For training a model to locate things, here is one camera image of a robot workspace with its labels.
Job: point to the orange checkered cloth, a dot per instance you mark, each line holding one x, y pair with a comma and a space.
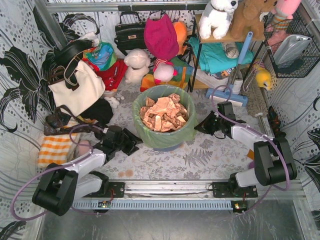
57, 149

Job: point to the crumpled brown paper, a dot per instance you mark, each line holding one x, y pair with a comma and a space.
164, 115

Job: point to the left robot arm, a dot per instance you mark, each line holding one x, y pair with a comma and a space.
61, 184

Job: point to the metal base rail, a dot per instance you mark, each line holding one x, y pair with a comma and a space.
198, 189

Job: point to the blue-grey trash bin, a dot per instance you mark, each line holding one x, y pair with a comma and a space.
168, 149

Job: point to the brown teddy bear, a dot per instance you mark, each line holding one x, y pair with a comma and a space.
249, 14

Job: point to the black leather handbag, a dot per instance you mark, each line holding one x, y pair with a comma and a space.
130, 36

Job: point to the teal folded cloth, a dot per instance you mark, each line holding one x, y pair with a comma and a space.
213, 58

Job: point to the magenta fabric bag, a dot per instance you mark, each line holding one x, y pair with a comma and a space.
160, 38

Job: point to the black wire basket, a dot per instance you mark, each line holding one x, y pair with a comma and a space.
275, 35

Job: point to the colourful printed cloth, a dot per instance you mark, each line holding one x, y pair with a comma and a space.
101, 57

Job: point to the green plastic trash bag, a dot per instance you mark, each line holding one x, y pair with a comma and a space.
153, 139

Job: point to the white husky plush dog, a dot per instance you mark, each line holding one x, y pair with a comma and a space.
216, 18

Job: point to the pink soft toy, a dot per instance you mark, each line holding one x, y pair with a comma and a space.
82, 149

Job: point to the white canvas tote bag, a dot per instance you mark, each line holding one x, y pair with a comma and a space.
78, 99

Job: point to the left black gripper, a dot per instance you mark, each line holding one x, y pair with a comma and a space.
126, 141

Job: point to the cream plush lamb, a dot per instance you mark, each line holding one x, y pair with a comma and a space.
138, 63

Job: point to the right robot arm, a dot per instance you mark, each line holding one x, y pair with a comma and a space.
272, 158

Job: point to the silver foil pouch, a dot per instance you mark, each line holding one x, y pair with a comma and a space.
291, 48

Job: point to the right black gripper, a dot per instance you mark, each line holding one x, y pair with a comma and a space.
210, 124

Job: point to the red cloth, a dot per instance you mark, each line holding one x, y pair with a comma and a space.
114, 75

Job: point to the pink plush toy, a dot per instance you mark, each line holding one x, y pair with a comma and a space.
284, 10

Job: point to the blue floor mop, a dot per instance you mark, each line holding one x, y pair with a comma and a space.
232, 90

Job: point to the brown patterned bag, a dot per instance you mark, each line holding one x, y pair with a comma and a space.
63, 121

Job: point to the orange plush toy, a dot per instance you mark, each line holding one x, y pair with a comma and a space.
181, 33

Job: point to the rainbow striped bag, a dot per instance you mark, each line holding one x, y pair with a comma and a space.
181, 80

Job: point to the yellow plush duck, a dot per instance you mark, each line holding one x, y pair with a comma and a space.
262, 76

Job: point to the white folded bedding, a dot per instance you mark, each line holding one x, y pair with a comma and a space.
217, 79

